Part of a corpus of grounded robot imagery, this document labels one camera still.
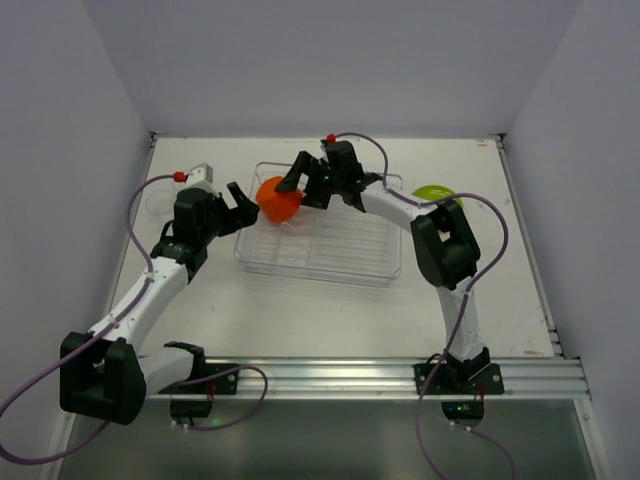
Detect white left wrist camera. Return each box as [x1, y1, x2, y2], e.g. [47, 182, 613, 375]
[173, 163, 216, 194]

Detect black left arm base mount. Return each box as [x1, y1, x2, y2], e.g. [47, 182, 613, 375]
[161, 372, 238, 424]

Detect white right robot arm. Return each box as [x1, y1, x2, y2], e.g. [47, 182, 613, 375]
[273, 138, 490, 377]

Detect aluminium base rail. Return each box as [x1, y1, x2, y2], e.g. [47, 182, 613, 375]
[139, 355, 591, 401]

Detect black left finger, left gripper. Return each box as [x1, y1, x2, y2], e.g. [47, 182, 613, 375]
[227, 182, 260, 229]

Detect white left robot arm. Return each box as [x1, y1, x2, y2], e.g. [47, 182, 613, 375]
[59, 187, 241, 425]

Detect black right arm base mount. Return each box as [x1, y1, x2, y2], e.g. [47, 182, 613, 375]
[412, 347, 505, 428]

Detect orange plastic cup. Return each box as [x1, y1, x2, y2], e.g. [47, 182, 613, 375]
[256, 176, 303, 224]

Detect green plastic plate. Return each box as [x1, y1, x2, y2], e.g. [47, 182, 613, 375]
[412, 184, 454, 203]

